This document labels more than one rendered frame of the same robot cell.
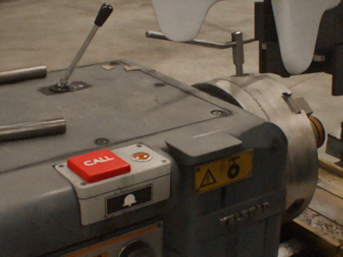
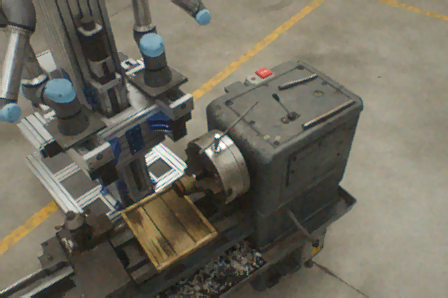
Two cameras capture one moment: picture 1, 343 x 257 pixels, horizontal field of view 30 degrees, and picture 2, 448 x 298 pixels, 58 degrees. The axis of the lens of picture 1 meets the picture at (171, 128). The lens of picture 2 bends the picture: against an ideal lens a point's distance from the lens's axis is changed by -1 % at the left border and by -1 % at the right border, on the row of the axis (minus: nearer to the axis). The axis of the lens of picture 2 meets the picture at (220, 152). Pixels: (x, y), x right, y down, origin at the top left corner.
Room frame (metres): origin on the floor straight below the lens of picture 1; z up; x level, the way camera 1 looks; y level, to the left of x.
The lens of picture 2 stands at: (2.35, -0.05, 2.45)
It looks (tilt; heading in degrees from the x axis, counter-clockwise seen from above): 47 degrees down; 183
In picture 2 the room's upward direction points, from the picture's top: 4 degrees counter-clockwise
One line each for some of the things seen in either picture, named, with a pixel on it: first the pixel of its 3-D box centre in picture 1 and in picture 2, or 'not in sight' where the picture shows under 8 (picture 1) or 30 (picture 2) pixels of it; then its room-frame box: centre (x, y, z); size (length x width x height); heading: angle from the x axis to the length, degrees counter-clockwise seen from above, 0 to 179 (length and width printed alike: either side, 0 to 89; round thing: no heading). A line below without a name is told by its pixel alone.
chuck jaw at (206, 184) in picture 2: not in sight; (212, 188); (1.29, -0.15, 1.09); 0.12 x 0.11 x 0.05; 36
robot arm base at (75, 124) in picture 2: not in sight; (70, 116); (0.95, -0.81, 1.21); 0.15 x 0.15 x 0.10
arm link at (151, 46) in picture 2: not in sight; (152, 50); (0.60, -0.45, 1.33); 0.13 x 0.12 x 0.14; 22
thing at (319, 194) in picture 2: not in sight; (274, 206); (0.92, 0.17, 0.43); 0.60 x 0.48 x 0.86; 126
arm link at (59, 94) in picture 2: not in sight; (61, 96); (0.95, -0.82, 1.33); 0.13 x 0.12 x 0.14; 64
